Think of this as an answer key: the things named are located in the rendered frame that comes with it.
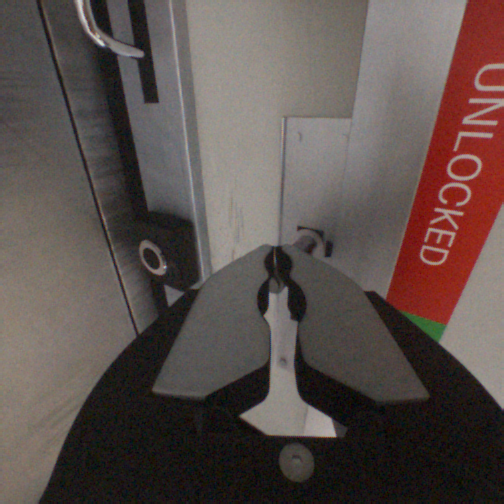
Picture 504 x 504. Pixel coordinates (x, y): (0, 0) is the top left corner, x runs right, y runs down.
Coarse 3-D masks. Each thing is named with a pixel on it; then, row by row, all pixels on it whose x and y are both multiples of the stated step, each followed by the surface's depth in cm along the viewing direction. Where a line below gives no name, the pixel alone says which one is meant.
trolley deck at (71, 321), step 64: (0, 0) 14; (0, 64) 15; (0, 128) 16; (64, 128) 19; (0, 192) 17; (64, 192) 20; (0, 256) 17; (64, 256) 21; (0, 320) 18; (64, 320) 22; (128, 320) 28; (0, 384) 19; (64, 384) 24; (0, 448) 20
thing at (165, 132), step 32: (128, 0) 16; (160, 0) 15; (128, 32) 17; (160, 32) 16; (128, 64) 18; (160, 64) 17; (128, 96) 20; (160, 96) 18; (192, 96) 18; (160, 128) 19; (192, 128) 19; (160, 160) 21; (192, 160) 19; (160, 192) 22; (192, 192) 20; (192, 224) 22; (192, 288) 26
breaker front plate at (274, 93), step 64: (192, 0) 15; (256, 0) 14; (320, 0) 12; (192, 64) 17; (256, 64) 15; (320, 64) 13; (256, 128) 17; (320, 128) 14; (256, 192) 19; (320, 192) 16
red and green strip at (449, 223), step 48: (480, 0) 10; (480, 48) 10; (480, 96) 11; (432, 144) 12; (480, 144) 11; (432, 192) 13; (480, 192) 12; (432, 240) 14; (480, 240) 13; (432, 288) 15; (432, 336) 16
